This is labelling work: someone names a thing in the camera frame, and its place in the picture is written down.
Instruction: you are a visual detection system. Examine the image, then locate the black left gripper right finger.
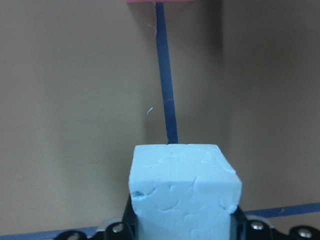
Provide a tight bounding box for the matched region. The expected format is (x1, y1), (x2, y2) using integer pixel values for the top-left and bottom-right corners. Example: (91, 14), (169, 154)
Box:
(229, 206), (247, 240)

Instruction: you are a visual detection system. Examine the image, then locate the light blue foam block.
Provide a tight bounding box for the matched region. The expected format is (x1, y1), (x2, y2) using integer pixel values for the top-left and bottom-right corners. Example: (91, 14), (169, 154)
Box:
(128, 144), (242, 240)

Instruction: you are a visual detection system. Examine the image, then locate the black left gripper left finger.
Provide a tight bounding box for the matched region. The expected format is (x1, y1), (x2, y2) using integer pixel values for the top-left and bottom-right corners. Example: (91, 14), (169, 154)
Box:
(122, 197), (137, 240)

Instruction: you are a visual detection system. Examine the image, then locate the pink foam block far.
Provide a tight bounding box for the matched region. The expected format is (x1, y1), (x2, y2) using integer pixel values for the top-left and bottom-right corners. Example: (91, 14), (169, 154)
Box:
(126, 0), (195, 4)

